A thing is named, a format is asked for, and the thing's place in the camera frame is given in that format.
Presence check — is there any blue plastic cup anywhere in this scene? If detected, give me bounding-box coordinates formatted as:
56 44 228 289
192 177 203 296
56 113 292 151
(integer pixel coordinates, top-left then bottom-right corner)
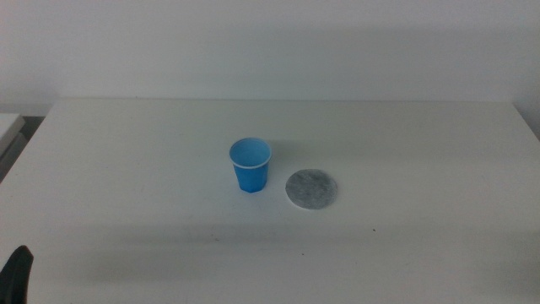
229 137 273 194

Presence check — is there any round grey cup mat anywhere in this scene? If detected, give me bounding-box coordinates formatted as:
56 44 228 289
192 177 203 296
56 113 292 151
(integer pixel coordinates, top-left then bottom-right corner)
284 168 339 211

